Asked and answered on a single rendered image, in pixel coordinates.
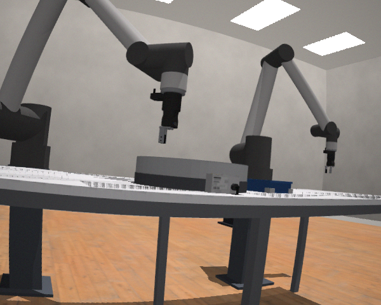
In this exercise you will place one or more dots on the blue open tray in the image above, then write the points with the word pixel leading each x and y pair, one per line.
pixel 259 185

